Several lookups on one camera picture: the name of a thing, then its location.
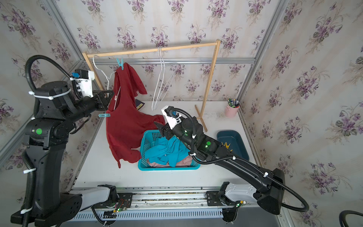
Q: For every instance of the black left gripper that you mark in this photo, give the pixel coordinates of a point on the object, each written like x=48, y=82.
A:
x=101, y=99

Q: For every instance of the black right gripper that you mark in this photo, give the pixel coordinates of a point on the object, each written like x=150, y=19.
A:
x=165, y=132

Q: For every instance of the teal t-shirt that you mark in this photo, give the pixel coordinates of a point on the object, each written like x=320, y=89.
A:
x=172, y=153

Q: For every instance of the white hanger of red shirt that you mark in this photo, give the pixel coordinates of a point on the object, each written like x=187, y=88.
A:
x=108, y=78

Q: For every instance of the white hanger of teal shirt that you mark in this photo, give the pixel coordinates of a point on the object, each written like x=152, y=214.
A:
x=163, y=85

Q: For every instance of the dark red t-shirt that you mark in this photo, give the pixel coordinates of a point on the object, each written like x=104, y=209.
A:
x=126, y=125

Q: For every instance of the yellow clothespin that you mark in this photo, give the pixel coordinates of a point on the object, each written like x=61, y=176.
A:
x=227, y=145

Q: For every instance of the white wire hanger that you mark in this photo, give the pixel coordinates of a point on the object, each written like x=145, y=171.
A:
x=157, y=79

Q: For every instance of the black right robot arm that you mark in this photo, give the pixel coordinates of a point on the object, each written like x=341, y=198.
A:
x=271, y=193

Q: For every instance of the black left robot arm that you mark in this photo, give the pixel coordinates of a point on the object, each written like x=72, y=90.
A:
x=58, y=106

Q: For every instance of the teal perforated plastic basket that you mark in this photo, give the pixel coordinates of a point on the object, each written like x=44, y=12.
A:
x=148, y=141

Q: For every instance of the dark cover notebook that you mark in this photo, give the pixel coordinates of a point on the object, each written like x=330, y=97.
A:
x=139, y=104

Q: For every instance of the wooden clothes rack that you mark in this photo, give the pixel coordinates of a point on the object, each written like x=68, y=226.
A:
x=193, y=74

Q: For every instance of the dark teal plastic tub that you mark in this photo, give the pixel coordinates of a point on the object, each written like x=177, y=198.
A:
x=235, y=139

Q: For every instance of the pink pen cup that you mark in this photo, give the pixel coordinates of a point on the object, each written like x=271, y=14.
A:
x=232, y=108

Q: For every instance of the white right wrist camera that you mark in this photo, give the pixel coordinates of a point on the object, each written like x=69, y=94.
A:
x=173, y=118

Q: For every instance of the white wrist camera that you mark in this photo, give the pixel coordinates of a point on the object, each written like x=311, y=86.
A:
x=81, y=81
x=173, y=118

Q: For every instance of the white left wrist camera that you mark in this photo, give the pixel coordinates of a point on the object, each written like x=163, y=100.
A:
x=81, y=81

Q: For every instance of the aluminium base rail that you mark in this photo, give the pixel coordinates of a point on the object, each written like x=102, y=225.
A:
x=165, y=204

